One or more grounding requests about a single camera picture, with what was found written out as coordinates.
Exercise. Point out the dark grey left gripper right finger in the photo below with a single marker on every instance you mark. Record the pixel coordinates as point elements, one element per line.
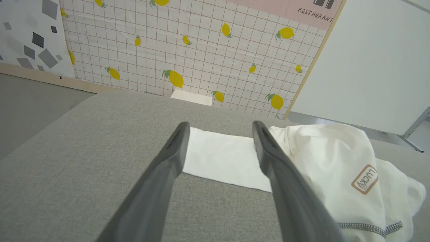
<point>292,198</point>

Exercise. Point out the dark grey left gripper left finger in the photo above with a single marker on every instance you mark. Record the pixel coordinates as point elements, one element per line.
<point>151,188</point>

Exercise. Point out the white long-sleeve shirt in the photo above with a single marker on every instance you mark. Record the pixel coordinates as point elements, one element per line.
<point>336,151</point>

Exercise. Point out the white rectangular block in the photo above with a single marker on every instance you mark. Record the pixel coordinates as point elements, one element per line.
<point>191,97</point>

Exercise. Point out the grey metal stand leg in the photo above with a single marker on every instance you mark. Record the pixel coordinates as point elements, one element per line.
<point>415,132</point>

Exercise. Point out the plain white board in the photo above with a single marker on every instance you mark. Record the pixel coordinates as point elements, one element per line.
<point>376,60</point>

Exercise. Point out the pink restaurant poster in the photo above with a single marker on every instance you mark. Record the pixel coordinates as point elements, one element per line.
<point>285,8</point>

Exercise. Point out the grey terrazzo pattern panel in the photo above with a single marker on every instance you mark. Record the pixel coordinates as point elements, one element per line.
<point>20,33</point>

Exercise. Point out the wooden frame post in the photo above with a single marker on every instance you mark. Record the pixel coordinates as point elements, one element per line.
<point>312,67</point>

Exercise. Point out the wooden base rail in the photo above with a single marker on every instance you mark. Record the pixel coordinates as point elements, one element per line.
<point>40,76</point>

